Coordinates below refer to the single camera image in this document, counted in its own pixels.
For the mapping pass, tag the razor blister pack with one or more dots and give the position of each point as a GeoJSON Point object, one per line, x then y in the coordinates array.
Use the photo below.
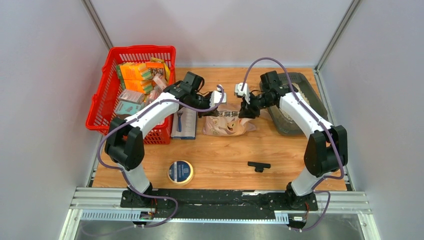
{"type": "Point", "coordinates": [184, 124]}

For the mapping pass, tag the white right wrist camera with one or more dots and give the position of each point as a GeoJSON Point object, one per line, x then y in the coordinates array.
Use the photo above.
{"type": "Point", "coordinates": [241, 90]}

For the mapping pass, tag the tape roll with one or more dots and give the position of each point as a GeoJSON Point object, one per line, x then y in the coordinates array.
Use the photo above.
{"type": "Point", "coordinates": [180, 172]}

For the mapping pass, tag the black T-shaped bracket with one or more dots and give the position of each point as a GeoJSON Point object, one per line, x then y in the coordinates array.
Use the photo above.
{"type": "Point", "coordinates": [259, 167]}

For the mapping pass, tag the orange green sponge pack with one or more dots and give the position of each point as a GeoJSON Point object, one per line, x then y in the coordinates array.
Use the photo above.
{"type": "Point", "coordinates": [134, 71]}

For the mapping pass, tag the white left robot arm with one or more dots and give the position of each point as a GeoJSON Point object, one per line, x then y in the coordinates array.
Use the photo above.
{"type": "Point", "coordinates": [124, 143]}

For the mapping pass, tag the red plastic basket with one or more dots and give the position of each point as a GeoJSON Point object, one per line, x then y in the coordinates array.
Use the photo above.
{"type": "Point", "coordinates": [105, 100]}

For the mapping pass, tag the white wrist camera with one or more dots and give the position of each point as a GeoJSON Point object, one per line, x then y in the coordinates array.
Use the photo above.
{"type": "Point", "coordinates": [218, 97]}
{"type": "Point", "coordinates": [241, 90]}

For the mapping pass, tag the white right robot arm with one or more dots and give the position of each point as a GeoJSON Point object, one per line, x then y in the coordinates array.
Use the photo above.
{"type": "Point", "coordinates": [327, 146]}

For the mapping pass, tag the teal box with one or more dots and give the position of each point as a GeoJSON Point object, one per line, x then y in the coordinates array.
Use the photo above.
{"type": "Point", "coordinates": [127, 108]}

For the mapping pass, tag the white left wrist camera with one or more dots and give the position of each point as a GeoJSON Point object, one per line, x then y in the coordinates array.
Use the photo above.
{"type": "Point", "coordinates": [218, 97]}

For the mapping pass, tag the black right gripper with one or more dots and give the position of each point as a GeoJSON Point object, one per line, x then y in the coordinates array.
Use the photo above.
{"type": "Point", "coordinates": [248, 111]}

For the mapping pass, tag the grey pink box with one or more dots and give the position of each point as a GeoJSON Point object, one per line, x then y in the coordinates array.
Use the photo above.
{"type": "Point", "coordinates": [131, 96]}

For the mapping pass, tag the white red wrapped pack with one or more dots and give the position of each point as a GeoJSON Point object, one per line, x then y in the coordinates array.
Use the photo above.
{"type": "Point", "coordinates": [161, 82]}

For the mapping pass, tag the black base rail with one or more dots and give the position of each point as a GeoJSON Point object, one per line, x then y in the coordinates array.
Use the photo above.
{"type": "Point", "coordinates": [217, 203]}

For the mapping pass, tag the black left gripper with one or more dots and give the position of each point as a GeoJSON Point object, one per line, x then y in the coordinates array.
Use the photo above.
{"type": "Point", "coordinates": [212, 113]}

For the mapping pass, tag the dark grey litter box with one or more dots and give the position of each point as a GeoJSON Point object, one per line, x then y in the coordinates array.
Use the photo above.
{"type": "Point", "coordinates": [294, 106]}

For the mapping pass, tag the yellow orange snack pack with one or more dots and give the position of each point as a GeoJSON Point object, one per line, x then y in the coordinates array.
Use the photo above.
{"type": "Point", "coordinates": [158, 66]}

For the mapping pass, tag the pink cat litter bag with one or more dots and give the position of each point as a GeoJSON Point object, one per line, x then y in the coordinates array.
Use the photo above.
{"type": "Point", "coordinates": [227, 123]}

